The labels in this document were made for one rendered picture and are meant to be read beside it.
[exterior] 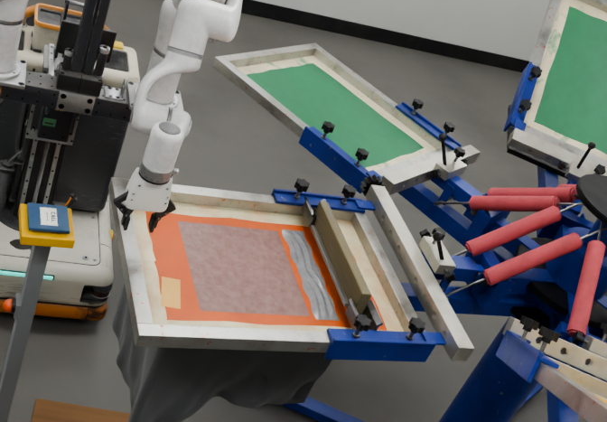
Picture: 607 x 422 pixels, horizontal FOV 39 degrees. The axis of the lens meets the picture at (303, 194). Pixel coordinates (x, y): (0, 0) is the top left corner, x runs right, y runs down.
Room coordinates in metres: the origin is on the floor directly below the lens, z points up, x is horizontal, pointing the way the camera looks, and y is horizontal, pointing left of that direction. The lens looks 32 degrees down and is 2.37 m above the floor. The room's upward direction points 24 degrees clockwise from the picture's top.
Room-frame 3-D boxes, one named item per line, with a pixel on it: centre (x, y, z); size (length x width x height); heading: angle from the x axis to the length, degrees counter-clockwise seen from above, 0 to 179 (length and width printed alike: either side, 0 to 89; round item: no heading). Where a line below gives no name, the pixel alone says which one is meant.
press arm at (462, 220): (2.67, -0.36, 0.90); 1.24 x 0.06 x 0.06; 60
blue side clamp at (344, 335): (1.71, -0.33, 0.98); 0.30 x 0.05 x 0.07; 120
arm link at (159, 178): (1.65, 0.33, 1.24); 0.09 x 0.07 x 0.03; 120
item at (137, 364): (1.69, 0.27, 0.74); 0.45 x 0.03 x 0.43; 30
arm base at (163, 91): (2.14, 0.51, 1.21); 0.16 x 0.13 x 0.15; 26
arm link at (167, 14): (2.13, 0.49, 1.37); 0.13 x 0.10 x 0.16; 109
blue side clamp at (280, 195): (2.19, -0.05, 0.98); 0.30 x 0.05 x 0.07; 120
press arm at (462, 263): (2.11, -0.47, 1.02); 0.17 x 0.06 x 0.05; 120
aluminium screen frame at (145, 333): (1.83, 0.01, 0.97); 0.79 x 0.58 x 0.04; 120
